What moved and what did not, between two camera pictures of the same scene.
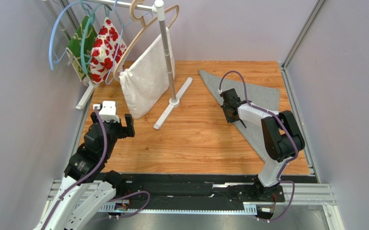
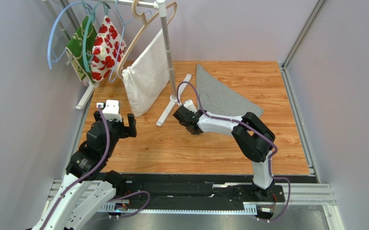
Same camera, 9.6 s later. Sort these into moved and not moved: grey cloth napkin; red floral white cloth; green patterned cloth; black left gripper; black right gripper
Moved: grey cloth napkin; black right gripper
Not moved: red floral white cloth; black left gripper; green patterned cloth
